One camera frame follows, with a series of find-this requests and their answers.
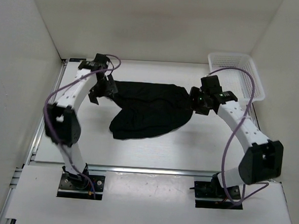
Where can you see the black shorts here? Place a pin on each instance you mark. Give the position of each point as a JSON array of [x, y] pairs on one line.
[[148, 110]]

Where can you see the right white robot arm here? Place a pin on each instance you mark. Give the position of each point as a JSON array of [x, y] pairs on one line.
[[262, 158]]

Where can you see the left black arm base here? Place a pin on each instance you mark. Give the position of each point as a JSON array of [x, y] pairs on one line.
[[75, 186]]

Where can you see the aluminium frame rail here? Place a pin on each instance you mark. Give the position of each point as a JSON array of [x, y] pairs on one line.
[[197, 146]]

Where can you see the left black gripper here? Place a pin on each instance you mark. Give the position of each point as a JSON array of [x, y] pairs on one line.
[[110, 90]]

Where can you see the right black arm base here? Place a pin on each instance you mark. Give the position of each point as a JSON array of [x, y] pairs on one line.
[[211, 195]]

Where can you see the white plastic basket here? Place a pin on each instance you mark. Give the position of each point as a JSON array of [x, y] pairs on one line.
[[234, 80]]

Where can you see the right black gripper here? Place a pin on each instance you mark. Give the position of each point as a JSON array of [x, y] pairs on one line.
[[194, 94]]

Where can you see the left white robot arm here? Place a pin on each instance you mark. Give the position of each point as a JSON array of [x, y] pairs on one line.
[[93, 79]]

